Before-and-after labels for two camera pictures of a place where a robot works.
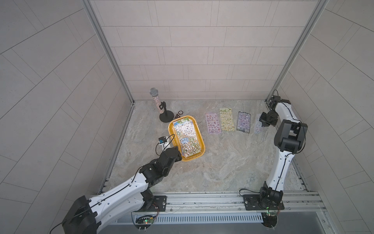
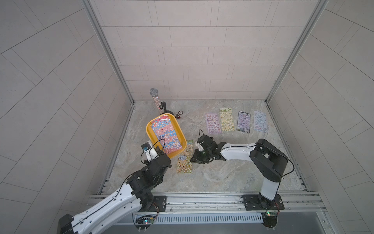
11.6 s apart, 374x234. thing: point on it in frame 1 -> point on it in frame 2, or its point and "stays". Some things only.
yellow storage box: [186, 134] -> [166, 132]
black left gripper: [177, 154] stays
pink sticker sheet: [214, 123] stays
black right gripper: [264, 122] -> [196, 158]
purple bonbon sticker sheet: [243, 122] stays
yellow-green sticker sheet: [227, 119] stays
